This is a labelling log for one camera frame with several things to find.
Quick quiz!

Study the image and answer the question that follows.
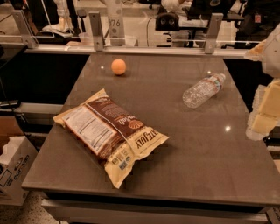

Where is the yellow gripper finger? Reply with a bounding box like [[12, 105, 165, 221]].
[[246, 79, 280, 141], [244, 40, 266, 61]]

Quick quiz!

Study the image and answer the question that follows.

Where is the clear plastic water bottle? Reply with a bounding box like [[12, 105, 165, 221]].
[[182, 73, 226, 109]]

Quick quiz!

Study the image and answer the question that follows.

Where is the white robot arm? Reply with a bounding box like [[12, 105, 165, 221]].
[[244, 24, 280, 141]]

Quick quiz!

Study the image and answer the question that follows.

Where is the brown chip bag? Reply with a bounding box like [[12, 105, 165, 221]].
[[53, 89, 168, 188]]

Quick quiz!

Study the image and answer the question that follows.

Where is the orange ball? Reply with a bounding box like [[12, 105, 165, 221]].
[[111, 59, 126, 75]]

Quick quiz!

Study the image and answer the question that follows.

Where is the white cardboard box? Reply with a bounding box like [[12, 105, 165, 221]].
[[0, 136, 38, 206]]

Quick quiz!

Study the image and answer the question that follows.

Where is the metal table rail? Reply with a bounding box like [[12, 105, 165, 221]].
[[26, 45, 246, 60]]

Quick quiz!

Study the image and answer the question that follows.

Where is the black camera device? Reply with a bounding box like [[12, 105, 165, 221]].
[[156, 12, 179, 32]]

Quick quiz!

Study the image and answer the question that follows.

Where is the white numbered post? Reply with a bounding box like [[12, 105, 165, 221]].
[[105, 0, 125, 46]]

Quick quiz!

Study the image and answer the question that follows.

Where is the grey metal bracket middle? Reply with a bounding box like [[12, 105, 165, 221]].
[[88, 10, 104, 52]]

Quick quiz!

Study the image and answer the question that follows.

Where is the grey metal bracket left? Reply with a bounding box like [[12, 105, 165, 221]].
[[11, 10, 38, 49]]

